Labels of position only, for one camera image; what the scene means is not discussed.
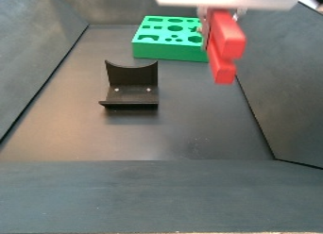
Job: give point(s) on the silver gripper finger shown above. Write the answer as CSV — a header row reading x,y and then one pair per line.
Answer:
x,y
240,13
205,28

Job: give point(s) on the red double-square block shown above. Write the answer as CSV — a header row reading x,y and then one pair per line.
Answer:
x,y
225,45

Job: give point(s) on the green foam shape board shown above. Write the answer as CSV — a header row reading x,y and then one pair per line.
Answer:
x,y
169,37

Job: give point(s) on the black curved holder stand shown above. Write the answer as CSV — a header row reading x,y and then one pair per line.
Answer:
x,y
133,85

